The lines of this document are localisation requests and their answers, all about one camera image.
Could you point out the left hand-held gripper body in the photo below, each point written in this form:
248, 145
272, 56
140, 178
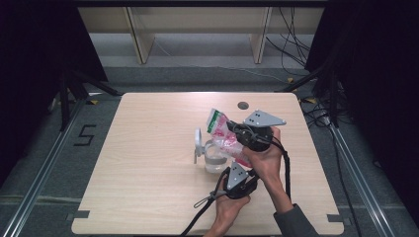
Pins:
236, 177

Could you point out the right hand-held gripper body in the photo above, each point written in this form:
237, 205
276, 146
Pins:
257, 136

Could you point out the pink bag of white powder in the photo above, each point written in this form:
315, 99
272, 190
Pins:
224, 135

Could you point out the clear jar with grey lid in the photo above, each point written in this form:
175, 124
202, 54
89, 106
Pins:
215, 162

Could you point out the person's right hand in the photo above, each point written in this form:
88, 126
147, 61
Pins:
267, 163

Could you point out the person's left hand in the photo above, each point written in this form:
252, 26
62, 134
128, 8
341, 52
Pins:
227, 212

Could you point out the black tripod stand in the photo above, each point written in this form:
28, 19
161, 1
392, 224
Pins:
65, 98
333, 95

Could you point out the light wooden shelf unit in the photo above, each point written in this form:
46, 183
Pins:
197, 19

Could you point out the black curtain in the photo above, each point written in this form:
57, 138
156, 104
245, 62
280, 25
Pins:
29, 65
378, 82

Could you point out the metal floor rail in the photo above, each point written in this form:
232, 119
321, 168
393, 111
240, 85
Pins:
39, 179
359, 181

